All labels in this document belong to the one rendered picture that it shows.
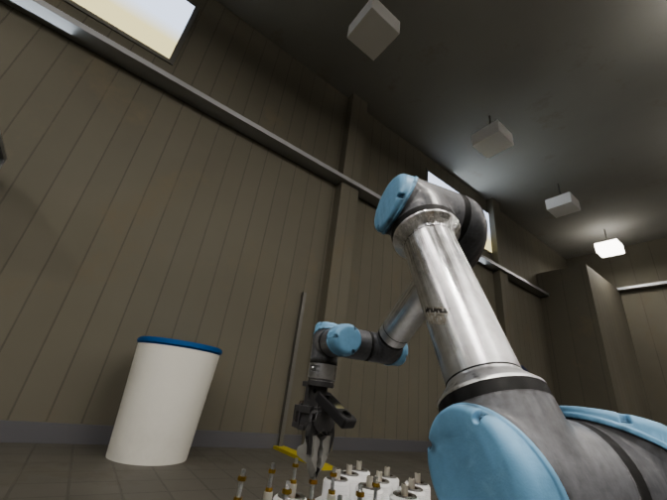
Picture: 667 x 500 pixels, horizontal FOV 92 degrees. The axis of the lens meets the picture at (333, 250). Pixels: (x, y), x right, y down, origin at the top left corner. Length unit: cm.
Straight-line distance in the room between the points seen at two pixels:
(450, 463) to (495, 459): 5
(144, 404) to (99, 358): 73
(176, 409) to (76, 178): 205
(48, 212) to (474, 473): 324
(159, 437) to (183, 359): 46
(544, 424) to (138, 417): 238
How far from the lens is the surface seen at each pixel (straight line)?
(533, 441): 35
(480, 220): 65
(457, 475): 37
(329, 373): 90
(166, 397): 250
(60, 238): 326
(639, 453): 46
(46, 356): 312
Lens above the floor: 51
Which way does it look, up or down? 24 degrees up
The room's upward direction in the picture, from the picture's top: 7 degrees clockwise
